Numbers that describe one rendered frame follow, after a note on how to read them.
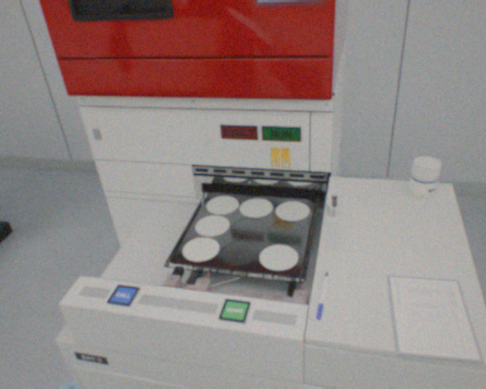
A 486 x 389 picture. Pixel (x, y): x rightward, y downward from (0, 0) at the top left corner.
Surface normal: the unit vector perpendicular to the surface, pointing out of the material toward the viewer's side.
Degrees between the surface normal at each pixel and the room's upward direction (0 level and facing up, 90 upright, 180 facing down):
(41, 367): 0
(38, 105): 90
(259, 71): 90
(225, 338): 90
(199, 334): 90
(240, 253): 0
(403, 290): 0
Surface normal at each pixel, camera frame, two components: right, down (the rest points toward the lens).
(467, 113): -0.25, 0.55
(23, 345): -0.07, -0.83
